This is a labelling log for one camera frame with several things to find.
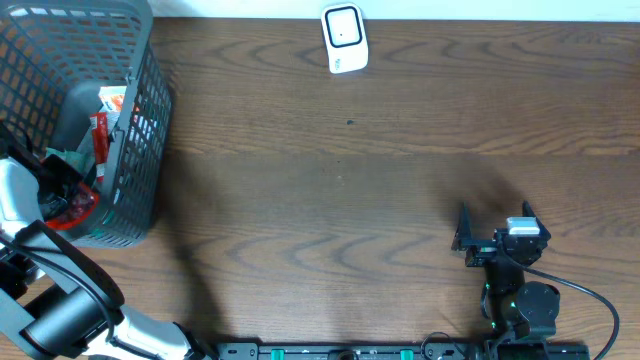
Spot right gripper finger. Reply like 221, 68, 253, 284
452, 203, 474, 249
522, 201, 550, 238

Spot white barcode scanner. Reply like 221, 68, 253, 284
321, 3, 369, 74

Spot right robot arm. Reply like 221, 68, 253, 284
451, 202, 560, 359

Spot red and white snack packet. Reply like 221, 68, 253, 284
89, 112, 109, 182

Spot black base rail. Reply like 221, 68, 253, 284
215, 341, 592, 360

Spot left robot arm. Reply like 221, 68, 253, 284
1, 127, 219, 359

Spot light green wipes pack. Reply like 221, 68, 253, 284
46, 148, 93, 174

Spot red snack bag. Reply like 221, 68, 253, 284
45, 183, 100, 230

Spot orange and white snack packet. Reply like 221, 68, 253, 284
98, 86, 127, 112

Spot grey plastic mesh basket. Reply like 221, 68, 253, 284
1, 0, 172, 248

